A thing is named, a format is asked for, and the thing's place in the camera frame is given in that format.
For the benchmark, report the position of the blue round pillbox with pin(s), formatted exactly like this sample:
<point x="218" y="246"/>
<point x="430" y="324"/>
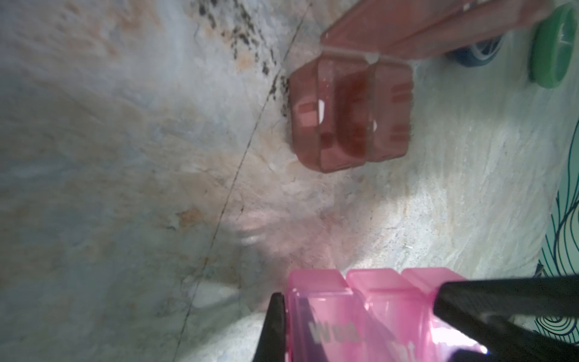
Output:
<point x="477" y="54"/>

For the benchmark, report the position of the dark red two-compartment pillbox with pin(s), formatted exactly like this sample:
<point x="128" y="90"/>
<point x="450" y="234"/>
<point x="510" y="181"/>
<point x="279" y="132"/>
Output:
<point x="352" y="104"/>

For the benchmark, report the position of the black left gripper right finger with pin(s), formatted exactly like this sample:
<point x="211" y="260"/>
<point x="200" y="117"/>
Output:
<point x="482" y="309"/>

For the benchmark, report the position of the pink three-compartment pillbox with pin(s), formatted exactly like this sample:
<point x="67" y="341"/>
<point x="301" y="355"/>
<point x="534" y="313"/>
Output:
<point x="375" y="314"/>

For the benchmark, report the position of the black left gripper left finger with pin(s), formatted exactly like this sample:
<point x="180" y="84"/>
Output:
<point x="271" y="346"/>

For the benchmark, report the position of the green round pillbox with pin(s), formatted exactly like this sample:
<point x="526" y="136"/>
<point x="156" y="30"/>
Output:
<point x="553" y="47"/>

